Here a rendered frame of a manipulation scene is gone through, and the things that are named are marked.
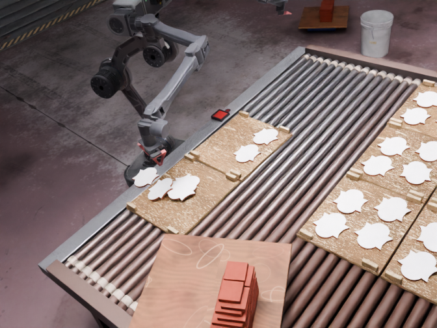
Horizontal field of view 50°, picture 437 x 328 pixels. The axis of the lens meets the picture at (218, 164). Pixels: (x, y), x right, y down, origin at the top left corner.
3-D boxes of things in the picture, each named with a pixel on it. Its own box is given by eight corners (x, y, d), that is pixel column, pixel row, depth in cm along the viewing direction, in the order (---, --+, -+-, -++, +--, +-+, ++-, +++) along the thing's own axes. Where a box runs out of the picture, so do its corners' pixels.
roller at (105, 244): (71, 274, 199) (67, 267, 196) (311, 60, 301) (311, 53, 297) (78, 279, 196) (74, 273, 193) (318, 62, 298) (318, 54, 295)
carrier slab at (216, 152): (188, 157, 239) (188, 154, 238) (239, 115, 259) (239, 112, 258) (241, 183, 219) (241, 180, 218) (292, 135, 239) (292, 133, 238)
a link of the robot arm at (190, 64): (196, 60, 221) (189, 41, 213) (206, 62, 219) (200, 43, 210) (149, 126, 200) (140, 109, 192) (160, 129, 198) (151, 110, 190)
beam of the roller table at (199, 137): (42, 273, 205) (36, 264, 201) (298, 54, 313) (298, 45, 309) (53, 282, 200) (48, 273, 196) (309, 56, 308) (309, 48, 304)
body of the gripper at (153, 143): (151, 136, 204) (147, 123, 199) (163, 148, 197) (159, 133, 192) (138, 144, 201) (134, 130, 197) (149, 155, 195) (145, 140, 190)
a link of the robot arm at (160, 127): (155, 118, 202) (149, 104, 195) (178, 122, 197) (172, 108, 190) (142, 138, 196) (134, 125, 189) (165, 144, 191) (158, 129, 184)
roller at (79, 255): (64, 269, 202) (60, 261, 199) (305, 58, 303) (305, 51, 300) (71, 274, 199) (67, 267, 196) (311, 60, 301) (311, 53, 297)
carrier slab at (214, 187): (126, 208, 217) (125, 206, 216) (186, 158, 238) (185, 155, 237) (179, 241, 198) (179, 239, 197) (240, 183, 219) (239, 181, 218)
